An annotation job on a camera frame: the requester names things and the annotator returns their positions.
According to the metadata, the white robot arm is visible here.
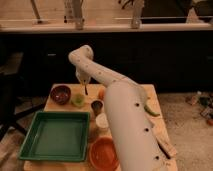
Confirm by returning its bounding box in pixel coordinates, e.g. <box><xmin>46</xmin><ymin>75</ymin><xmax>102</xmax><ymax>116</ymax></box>
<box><xmin>68</xmin><ymin>45</ymin><xmax>168</xmax><ymax>171</ymax></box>

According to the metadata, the light green small cup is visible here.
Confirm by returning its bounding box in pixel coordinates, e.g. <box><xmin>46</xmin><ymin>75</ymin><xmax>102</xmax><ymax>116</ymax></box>
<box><xmin>71</xmin><ymin>93</ymin><xmax>85</xmax><ymax>108</ymax></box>

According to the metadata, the white cup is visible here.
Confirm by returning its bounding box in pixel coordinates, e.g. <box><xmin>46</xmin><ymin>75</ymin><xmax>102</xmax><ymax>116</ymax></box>
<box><xmin>95</xmin><ymin>113</ymin><xmax>109</xmax><ymax>130</ymax></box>

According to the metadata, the dark red bowl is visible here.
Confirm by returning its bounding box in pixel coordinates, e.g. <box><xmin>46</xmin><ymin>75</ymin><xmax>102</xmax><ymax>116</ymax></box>
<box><xmin>50</xmin><ymin>85</ymin><xmax>71</xmax><ymax>105</ymax></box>

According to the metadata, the green plastic tray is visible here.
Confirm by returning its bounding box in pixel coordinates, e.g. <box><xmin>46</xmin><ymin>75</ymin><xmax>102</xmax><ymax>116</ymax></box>
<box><xmin>18</xmin><ymin>112</ymin><xmax>90</xmax><ymax>162</ymax></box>

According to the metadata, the green pepper toy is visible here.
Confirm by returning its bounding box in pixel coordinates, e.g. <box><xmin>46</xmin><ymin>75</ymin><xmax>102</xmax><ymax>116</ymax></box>
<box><xmin>144</xmin><ymin>105</ymin><xmax>160</xmax><ymax>117</ymax></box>

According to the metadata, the black office chair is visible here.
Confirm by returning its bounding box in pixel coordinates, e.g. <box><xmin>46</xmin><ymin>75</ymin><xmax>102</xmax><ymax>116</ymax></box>
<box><xmin>0</xmin><ymin>39</ymin><xmax>45</xmax><ymax>142</ymax></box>

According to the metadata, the orange bowl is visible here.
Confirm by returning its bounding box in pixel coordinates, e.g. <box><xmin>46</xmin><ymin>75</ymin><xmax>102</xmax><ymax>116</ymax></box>
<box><xmin>89</xmin><ymin>137</ymin><xmax>119</xmax><ymax>171</ymax></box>

